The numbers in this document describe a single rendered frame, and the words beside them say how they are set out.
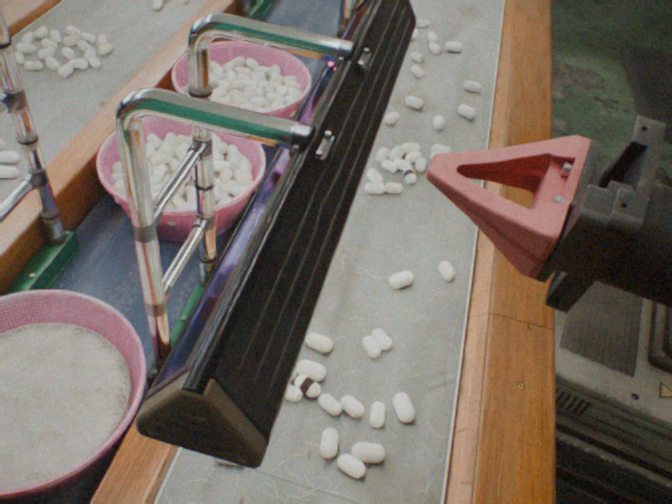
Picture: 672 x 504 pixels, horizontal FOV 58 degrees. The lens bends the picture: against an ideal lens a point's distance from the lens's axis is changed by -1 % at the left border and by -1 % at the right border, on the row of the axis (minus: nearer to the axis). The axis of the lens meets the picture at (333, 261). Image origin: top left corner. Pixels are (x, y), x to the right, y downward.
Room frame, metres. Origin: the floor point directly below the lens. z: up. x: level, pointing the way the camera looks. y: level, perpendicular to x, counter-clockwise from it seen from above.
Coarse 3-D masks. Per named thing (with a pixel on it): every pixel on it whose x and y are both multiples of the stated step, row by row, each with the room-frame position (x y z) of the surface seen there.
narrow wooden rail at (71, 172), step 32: (224, 0) 1.36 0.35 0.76; (160, 64) 1.04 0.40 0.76; (96, 128) 0.81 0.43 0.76; (64, 160) 0.72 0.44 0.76; (96, 160) 0.75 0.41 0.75; (32, 192) 0.64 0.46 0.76; (64, 192) 0.66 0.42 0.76; (96, 192) 0.73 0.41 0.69; (0, 224) 0.56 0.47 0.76; (32, 224) 0.58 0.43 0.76; (64, 224) 0.64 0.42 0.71; (0, 256) 0.51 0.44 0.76; (32, 256) 0.56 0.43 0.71; (0, 288) 0.48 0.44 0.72
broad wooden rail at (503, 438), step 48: (528, 0) 1.66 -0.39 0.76; (528, 48) 1.38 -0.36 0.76; (528, 96) 1.16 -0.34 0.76; (528, 192) 0.84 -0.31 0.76; (480, 240) 0.72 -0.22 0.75; (480, 288) 0.61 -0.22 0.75; (528, 288) 0.61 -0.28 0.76; (480, 336) 0.52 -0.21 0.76; (528, 336) 0.52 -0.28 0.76; (480, 384) 0.44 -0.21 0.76; (528, 384) 0.45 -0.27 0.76; (480, 432) 0.37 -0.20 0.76; (528, 432) 0.38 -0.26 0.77; (480, 480) 0.31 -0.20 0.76; (528, 480) 0.32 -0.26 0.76
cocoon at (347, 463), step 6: (342, 456) 0.31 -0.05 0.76; (348, 456) 0.31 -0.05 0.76; (342, 462) 0.31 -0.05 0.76; (348, 462) 0.31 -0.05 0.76; (354, 462) 0.31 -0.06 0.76; (360, 462) 0.31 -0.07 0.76; (342, 468) 0.30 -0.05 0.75; (348, 468) 0.30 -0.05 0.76; (354, 468) 0.30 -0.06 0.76; (360, 468) 0.30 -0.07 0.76; (354, 474) 0.30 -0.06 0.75; (360, 474) 0.30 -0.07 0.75
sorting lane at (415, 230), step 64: (448, 0) 1.64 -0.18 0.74; (448, 64) 1.29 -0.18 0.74; (384, 128) 0.99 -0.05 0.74; (448, 128) 1.03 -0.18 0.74; (384, 192) 0.80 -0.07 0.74; (384, 256) 0.65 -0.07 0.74; (448, 256) 0.68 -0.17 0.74; (320, 320) 0.51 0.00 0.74; (384, 320) 0.53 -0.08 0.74; (448, 320) 0.55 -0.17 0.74; (320, 384) 0.41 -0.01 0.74; (384, 384) 0.43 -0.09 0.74; (448, 384) 0.44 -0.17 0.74; (384, 448) 0.34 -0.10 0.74; (448, 448) 0.35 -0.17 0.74
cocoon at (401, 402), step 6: (396, 396) 0.40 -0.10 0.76; (402, 396) 0.40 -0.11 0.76; (396, 402) 0.39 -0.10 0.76; (402, 402) 0.39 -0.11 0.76; (408, 402) 0.39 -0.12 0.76; (396, 408) 0.39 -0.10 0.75; (402, 408) 0.39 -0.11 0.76; (408, 408) 0.39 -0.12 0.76; (402, 414) 0.38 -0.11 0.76; (408, 414) 0.38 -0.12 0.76; (414, 414) 0.38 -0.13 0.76; (402, 420) 0.38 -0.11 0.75; (408, 420) 0.37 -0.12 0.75
